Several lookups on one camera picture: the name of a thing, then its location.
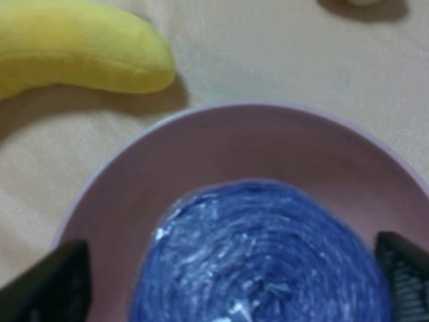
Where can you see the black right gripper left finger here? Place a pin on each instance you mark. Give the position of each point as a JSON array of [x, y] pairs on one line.
[[57, 288]]

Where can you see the pink plastic bowl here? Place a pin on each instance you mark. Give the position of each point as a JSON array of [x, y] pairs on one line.
[[346, 169]]

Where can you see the sliced bread loaf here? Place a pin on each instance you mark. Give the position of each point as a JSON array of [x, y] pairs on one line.
[[362, 3]]

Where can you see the yellow plush banana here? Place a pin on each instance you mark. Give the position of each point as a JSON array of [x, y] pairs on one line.
[[81, 43]]

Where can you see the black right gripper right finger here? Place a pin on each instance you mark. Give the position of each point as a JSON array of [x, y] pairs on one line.
[[405, 266]]

